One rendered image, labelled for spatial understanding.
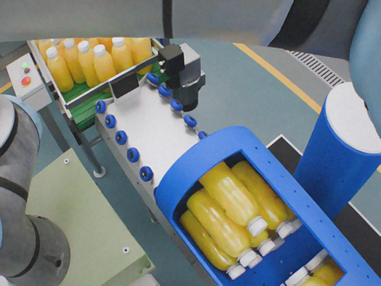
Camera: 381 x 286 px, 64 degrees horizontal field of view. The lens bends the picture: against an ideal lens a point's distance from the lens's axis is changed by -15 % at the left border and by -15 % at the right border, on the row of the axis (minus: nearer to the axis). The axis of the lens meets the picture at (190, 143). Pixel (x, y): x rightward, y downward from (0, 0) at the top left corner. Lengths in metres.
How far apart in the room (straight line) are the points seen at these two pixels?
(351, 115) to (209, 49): 1.78
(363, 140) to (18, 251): 0.93
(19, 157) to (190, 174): 0.35
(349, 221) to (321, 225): 1.25
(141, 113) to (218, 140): 0.49
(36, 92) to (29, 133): 0.62
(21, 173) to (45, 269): 0.17
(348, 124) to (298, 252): 0.42
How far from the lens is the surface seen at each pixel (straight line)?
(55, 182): 0.70
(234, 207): 0.71
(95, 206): 0.64
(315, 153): 1.19
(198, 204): 0.77
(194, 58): 1.41
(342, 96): 1.14
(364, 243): 1.94
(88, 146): 1.89
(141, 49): 1.22
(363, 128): 1.09
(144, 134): 1.11
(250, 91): 2.43
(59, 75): 1.29
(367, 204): 2.21
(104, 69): 1.19
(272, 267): 0.92
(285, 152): 2.01
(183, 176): 0.71
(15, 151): 0.51
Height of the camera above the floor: 1.84
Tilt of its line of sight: 58 degrees down
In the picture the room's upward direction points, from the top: 5 degrees counter-clockwise
